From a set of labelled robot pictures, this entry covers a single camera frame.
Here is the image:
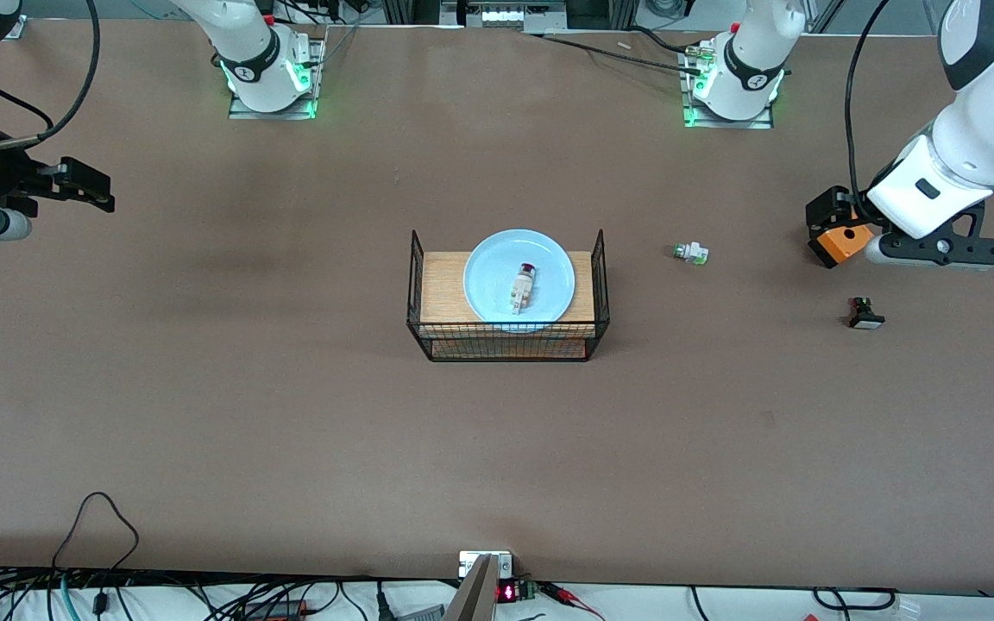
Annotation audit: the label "wooden shelf board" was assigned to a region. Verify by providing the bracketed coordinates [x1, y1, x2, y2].
[431, 338, 588, 360]
[420, 251, 595, 339]

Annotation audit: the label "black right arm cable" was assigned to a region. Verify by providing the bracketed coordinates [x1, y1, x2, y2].
[0, 0, 102, 152]

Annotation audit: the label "black cable loop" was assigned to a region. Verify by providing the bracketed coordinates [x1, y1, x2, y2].
[812, 586, 899, 612]

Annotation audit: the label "black push button white cap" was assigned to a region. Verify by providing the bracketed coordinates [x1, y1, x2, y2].
[847, 296, 886, 331]

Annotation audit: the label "black looped cable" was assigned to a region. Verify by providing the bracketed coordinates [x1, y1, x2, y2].
[53, 492, 140, 574]

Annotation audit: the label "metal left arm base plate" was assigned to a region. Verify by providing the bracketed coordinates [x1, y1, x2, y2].
[681, 43, 776, 130]

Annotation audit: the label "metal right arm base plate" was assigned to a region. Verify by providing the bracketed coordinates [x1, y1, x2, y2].
[228, 39, 320, 120]

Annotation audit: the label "silver mounting plate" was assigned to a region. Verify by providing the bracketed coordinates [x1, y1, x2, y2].
[459, 550, 513, 579]

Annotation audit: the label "red and black probe leads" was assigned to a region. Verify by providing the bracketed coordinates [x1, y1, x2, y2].
[538, 582, 608, 621]

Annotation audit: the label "black wire rack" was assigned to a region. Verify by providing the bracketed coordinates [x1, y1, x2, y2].
[406, 229, 611, 363]

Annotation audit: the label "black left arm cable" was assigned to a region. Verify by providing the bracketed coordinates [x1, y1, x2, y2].
[844, 0, 895, 227]

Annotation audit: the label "black cable on table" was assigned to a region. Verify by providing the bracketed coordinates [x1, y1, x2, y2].
[519, 31, 709, 77]

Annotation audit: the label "light blue plate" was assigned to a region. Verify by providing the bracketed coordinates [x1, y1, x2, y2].
[463, 229, 576, 329]

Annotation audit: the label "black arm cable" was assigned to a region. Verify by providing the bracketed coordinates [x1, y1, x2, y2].
[0, 0, 102, 152]
[844, 0, 895, 227]

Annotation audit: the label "white light bar device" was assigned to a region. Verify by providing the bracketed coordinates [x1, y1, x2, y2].
[441, 0, 567, 31]

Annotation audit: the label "red push button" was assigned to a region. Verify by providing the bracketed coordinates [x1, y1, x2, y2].
[508, 264, 539, 315]

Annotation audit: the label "black power adapter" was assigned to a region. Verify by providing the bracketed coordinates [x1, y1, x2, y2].
[242, 599, 308, 618]

